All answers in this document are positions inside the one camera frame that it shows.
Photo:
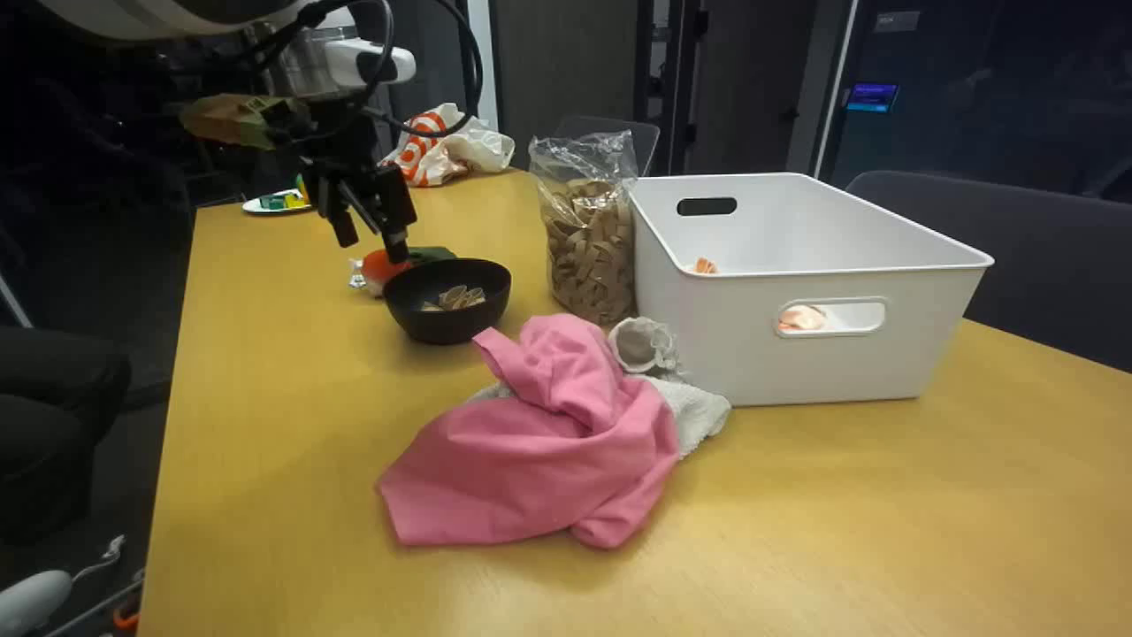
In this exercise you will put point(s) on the pink shirt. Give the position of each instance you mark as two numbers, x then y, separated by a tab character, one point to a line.
530	461

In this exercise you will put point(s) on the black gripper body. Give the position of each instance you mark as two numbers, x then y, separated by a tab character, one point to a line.
353	178

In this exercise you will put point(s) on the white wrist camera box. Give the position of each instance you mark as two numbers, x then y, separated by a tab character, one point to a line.
342	62

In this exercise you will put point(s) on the tan wrist mount bracket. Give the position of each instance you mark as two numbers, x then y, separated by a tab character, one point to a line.
231	121

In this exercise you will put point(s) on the grey rounded object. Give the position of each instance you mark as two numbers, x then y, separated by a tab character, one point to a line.
28	603

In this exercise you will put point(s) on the black bowl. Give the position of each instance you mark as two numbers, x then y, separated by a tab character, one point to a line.
447	328

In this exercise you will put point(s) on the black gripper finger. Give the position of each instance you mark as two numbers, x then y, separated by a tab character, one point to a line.
394	236
342	220

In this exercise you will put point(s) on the blue lit screen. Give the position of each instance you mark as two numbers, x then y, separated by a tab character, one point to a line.
870	98

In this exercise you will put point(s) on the clear bag of snacks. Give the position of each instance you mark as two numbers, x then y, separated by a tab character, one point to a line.
585	252

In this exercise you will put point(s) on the black office chair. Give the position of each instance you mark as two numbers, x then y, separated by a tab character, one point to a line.
56	413

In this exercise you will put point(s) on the orange and white shopping bag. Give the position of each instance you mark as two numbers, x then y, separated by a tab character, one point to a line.
455	147

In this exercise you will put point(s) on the white towel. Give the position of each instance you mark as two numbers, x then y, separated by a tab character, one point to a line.
694	413

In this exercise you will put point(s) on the white plastic basket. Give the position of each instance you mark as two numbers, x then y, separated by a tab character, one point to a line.
897	356

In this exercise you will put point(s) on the white plate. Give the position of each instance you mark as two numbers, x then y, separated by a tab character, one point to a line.
274	204

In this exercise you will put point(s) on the pile of brown snack pieces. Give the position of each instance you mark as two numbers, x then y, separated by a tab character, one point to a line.
455	298

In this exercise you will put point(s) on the red and white toy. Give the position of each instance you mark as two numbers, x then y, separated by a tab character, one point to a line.
377	269

